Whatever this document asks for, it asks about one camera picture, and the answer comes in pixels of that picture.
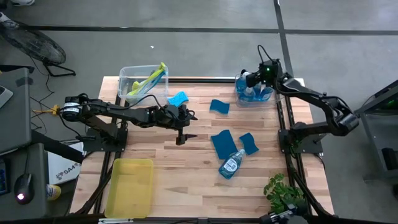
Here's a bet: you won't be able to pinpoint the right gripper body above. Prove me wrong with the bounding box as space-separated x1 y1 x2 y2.
246 70 276 91

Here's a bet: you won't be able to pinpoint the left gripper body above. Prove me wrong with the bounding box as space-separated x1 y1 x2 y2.
157 104 189 130

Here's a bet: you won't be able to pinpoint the blue Dawn dish soap bottle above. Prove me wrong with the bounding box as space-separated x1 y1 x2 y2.
218 148 246 180
238 88 256 103
235 72 251 91
254 83 265 102
262 85 275 102

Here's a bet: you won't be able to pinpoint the green bristle dish brush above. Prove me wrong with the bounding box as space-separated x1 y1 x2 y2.
131 62 168 91
127 81 152 96

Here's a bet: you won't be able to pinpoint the blue scrub sponge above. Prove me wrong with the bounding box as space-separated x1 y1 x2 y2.
238 132 260 156
210 129 239 161
167 90 190 107
209 98 231 115

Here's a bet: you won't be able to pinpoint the clear plastic storage bin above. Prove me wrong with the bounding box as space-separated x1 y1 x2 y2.
118 64 170 105

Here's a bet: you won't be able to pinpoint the yellow plastic tray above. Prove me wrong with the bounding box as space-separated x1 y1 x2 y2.
104 157 155 219

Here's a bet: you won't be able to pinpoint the green artificial plant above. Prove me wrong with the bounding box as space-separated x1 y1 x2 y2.
263 173 305 215

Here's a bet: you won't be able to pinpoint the black desk leg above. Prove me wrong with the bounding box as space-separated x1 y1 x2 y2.
30 129 85 164

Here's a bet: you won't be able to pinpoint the white cardboard box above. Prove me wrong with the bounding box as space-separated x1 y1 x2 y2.
46 141 85 186

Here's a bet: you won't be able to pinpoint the yellow power plug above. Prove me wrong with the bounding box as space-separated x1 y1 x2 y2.
32 105 60 116

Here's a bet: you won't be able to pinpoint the black silver device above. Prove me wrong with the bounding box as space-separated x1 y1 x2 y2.
259 208 309 224

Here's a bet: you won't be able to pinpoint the grey equipment cart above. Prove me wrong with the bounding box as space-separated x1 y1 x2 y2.
354 80 398 183

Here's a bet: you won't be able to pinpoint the black floor fan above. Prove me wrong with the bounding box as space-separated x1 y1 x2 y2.
0 20 77 78

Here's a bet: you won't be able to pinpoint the grey desk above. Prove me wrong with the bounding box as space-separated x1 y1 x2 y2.
0 67 32 155

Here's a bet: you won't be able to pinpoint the black computer mouse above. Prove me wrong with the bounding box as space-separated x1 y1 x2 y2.
14 173 34 205

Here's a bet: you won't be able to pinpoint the grey laptop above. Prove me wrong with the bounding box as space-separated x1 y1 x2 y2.
0 85 14 109

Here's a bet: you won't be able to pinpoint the keyboard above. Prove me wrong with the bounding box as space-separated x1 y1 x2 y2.
0 158 10 196

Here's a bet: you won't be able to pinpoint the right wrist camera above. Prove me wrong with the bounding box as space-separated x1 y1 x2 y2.
260 59 280 82

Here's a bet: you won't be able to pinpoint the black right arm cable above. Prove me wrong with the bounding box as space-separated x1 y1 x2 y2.
256 44 274 63

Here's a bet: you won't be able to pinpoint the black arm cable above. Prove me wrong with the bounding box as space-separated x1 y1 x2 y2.
124 94 170 110
256 44 274 63

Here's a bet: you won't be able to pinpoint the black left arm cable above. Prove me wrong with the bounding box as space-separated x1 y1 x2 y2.
124 94 170 110

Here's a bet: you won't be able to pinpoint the clear handled plastic caddy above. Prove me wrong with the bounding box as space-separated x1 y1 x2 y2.
234 72 285 109

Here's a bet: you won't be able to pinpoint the black table rail frame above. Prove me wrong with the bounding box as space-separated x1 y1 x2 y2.
74 76 335 224

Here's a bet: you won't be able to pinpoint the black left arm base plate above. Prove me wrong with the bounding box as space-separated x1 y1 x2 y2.
83 127 129 153

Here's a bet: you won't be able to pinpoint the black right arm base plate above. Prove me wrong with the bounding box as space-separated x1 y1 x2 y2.
278 123 324 154

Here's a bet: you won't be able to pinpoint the black floor cables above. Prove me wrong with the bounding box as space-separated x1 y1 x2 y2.
29 55 94 131

